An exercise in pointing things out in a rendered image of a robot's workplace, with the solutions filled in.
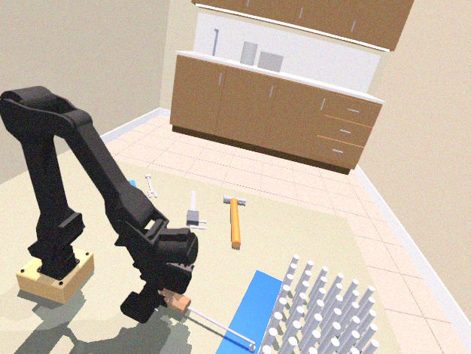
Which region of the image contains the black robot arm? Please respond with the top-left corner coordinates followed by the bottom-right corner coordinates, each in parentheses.
top-left (0, 86), bottom-right (199, 294)

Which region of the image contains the white open-end wrench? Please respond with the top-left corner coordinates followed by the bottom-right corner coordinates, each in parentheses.
top-left (145, 174), bottom-right (157, 198)

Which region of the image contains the blue flat strip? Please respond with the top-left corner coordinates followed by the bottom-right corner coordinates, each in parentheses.
top-left (215, 270), bottom-right (282, 354)

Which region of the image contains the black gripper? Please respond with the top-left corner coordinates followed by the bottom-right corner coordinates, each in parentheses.
top-left (120, 261), bottom-right (167, 324)

